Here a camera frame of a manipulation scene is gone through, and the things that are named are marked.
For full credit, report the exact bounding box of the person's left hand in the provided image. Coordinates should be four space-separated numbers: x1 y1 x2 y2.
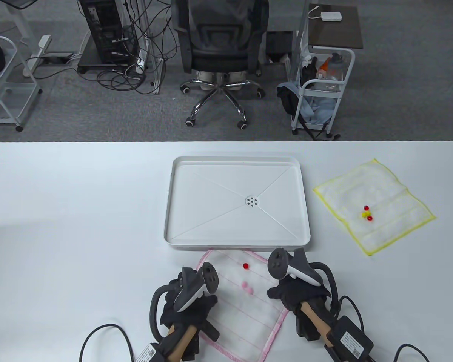
159 268 219 336

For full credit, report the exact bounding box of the person's right hand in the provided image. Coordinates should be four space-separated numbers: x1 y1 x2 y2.
267 279 333 321

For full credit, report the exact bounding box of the pink-edged white dish cloth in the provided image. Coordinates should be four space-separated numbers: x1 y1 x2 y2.
194 249 289 362

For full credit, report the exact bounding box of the yellow-edged white dish cloth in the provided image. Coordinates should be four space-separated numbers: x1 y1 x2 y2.
313 158 436 256

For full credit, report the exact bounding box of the person's right forearm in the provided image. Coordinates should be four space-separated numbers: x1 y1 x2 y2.
300 300 336 347

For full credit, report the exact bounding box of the person's left forearm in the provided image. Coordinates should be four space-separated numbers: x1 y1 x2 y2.
166 324 197 362

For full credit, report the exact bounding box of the blue cloth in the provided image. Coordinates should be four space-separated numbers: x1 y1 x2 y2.
287 81 334 125

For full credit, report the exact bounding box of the grey white hand controller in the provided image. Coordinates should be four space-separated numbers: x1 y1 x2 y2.
268 248 338 313
150 263 219 340

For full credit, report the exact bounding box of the black labelled wrist module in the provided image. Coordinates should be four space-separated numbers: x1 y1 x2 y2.
136 341 166 362
330 316 374 360

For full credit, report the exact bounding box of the white rectangular tray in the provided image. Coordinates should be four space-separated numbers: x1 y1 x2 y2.
163 156 311 252

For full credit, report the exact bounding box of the white cart with bottles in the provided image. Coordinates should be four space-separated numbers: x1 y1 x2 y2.
291 47 356 136

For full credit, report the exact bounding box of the white shoe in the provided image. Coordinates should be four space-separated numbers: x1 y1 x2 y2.
196 71 216 90
226 71 248 89

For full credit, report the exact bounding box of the orange bottle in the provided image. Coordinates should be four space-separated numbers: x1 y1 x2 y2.
316 57 333 80

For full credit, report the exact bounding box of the clear bottle with grey cap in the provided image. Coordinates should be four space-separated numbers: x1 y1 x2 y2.
327 53 344 91

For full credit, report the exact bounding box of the black box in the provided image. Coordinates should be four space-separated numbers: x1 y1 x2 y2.
266 31 293 63

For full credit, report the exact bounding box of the black mesh office chair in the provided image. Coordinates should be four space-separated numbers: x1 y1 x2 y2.
171 0 269 130

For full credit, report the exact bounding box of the brown side table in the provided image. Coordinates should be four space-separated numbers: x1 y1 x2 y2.
309 4 364 49

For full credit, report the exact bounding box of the black wheeled platform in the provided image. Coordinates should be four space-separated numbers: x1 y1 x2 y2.
77 51 144 74

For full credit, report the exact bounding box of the dark floor socket box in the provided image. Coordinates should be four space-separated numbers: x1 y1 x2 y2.
42 53 74 64

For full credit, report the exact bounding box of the white cart with black bag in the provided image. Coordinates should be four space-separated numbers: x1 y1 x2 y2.
0 36 44 132

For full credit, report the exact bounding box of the black computer tower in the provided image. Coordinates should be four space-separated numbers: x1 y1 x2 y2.
79 0 140 64

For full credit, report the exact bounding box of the white desk foot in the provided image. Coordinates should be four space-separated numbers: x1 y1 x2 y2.
6 0 52 78

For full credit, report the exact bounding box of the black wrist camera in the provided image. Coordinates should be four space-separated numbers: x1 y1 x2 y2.
295 316 317 340
200 321 220 342

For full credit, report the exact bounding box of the black glove cable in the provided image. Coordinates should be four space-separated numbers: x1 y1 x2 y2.
79 324 136 362
338 296 433 362

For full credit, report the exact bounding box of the black strap bag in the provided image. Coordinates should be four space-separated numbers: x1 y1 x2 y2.
276 85 300 117

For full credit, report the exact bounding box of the white desk leg frame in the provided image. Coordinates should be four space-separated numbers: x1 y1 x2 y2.
136 0 166 95

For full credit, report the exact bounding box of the tangle of black cables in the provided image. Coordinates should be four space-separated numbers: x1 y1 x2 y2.
79 0 174 95

